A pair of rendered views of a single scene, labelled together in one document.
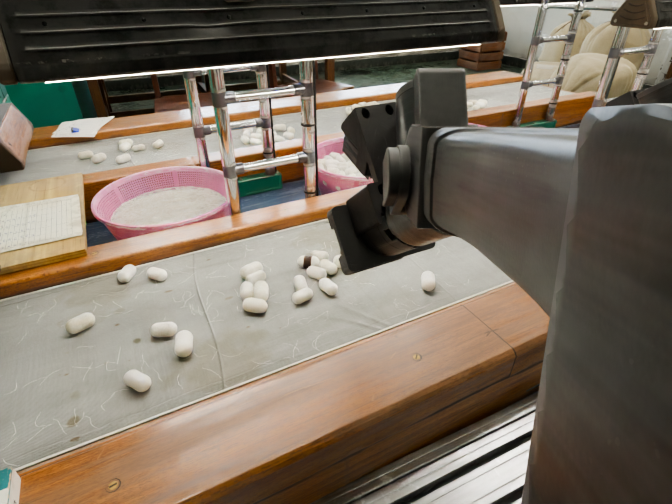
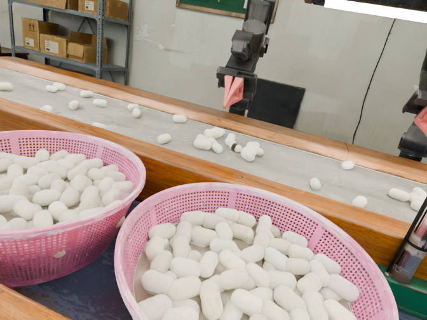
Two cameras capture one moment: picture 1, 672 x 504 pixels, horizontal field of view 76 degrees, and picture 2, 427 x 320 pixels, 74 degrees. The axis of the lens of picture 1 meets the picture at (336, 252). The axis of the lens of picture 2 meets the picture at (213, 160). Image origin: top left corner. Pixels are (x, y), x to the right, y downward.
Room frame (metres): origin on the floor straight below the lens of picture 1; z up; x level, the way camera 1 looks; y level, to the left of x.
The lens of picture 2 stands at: (1.17, 0.05, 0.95)
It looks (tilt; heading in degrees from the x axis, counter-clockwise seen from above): 22 degrees down; 222
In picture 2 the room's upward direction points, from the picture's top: 12 degrees clockwise
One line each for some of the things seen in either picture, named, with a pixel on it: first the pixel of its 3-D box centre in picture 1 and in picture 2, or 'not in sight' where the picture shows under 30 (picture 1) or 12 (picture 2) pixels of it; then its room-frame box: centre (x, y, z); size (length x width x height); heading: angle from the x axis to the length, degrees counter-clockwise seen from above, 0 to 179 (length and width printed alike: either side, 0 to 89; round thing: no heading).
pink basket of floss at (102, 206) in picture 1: (171, 213); not in sight; (0.76, 0.33, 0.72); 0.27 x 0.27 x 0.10
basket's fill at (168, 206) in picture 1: (173, 219); not in sight; (0.76, 0.33, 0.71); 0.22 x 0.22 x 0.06
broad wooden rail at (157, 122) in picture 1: (324, 123); not in sight; (1.52, 0.04, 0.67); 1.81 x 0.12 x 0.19; 117
